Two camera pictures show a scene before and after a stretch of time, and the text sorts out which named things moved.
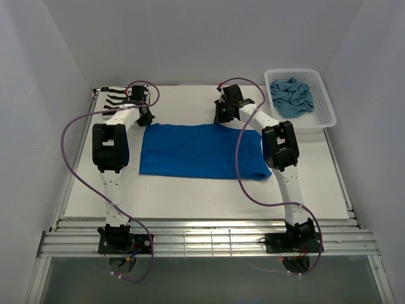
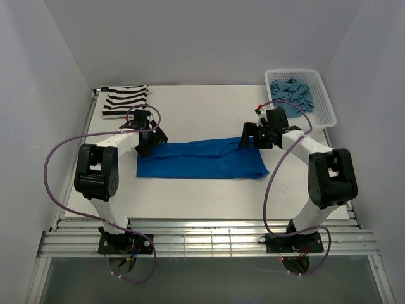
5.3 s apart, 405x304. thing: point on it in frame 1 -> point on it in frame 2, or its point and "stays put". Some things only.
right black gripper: [218, 118] -> [250, 128]
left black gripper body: [145, 120] -> [153, 140]
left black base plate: [126, 244] stays put
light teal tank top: [291, 97] stays put
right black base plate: [282, 242] stays put
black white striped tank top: [116, 95] stays put
